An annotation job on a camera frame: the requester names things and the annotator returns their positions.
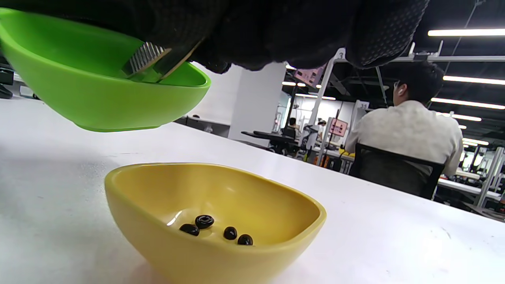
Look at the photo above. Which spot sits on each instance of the person's right hand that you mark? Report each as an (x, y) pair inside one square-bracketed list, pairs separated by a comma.
[(296, 31)]

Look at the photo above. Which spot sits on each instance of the metal tweezers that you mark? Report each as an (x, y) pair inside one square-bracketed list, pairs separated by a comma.
[(144, 59)]

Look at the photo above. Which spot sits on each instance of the single dark coffee bean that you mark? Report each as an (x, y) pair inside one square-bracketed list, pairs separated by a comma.
[(230, 232), (204, 221), (245, 239), (189, 229)]

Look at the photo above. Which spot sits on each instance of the yellow small dish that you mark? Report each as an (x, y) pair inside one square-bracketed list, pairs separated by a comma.
[(158, 197)]

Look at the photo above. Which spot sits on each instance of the green dish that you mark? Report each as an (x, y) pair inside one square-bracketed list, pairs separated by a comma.
[(79, 94)]

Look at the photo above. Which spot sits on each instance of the large pink sign board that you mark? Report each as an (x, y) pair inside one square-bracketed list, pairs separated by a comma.
[(309, 75)]

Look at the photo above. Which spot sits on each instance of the small pink sign board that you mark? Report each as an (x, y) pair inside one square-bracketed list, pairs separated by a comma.
[(338, 127)]

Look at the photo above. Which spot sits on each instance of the row of ceiling light strips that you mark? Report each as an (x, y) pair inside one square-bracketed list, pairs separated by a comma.
[(465, 32)]

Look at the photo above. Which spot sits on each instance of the black mesh office chair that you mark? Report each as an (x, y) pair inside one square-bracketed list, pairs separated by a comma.
[(394, 169)]

